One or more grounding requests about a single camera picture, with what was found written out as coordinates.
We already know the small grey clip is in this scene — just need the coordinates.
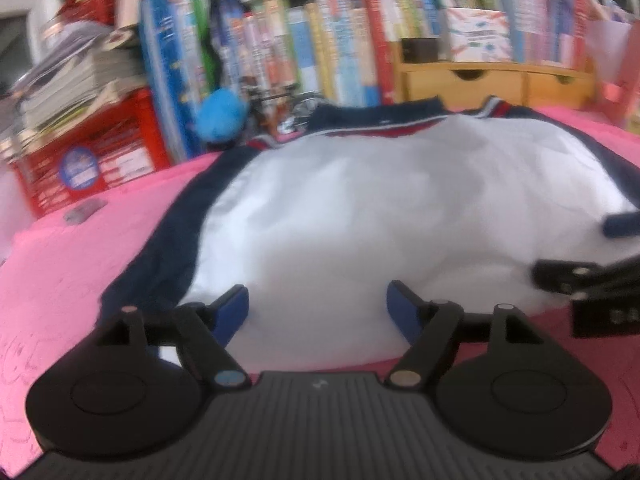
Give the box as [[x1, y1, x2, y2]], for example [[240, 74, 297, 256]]
[[64, 199, 108, 223]]

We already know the row of pink blue books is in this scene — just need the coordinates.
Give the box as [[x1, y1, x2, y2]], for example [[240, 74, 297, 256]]
[[500, 0, 601, 66]]

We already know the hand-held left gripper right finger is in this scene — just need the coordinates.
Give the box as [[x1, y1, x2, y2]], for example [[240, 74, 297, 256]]
[[385, 280, 546, 390]]

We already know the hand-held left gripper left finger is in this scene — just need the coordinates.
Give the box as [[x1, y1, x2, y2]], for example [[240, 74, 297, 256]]
[[95, 284, 252, 391]]

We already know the white navy jacket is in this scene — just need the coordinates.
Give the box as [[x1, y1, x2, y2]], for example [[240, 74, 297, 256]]
[[97, 96, 640, 373]]

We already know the blue plush ball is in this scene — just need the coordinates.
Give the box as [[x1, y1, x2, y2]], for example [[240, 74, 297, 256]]
[[195, 87, 249, 141]]

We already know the wooden drawer organizer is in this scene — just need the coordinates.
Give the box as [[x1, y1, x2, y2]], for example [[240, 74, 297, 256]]
[[390, 42, 598, 111]]

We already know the stack of papers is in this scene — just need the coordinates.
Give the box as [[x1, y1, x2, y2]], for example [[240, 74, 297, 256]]
[[0, 22, 148, 158]]

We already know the red plastic basket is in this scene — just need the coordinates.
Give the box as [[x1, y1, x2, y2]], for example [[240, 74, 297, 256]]
[[60, 0, 118, 28]]

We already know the red plastic crate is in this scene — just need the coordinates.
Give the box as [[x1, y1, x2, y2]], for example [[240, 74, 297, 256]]
[[12, 87, 173, 218]]

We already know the white plastic bag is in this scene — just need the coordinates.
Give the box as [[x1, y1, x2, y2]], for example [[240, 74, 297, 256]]
[[0, 165, 38, 261]]

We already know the black power adapter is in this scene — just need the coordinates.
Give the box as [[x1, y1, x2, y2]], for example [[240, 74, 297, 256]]
[[400, 37, 441, 63]]

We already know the miniature bicycle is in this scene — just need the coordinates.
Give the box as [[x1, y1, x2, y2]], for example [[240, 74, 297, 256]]
[[240, 77, 321, 133]]

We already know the white printed box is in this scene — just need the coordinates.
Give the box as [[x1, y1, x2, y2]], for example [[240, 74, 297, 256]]
[[444, 7, 513, 63]]

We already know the white paper sheet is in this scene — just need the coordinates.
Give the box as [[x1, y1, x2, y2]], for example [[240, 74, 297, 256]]
[[585, 20, 631, 78]]

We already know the row of tall picture books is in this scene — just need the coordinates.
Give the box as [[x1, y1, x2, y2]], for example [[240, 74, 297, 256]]
[[139, 0, 396, 163]]

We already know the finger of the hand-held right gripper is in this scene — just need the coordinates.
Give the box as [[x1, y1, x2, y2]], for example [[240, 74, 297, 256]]
[[531, 258, 640, 306], [602, 210, 640, 239]]

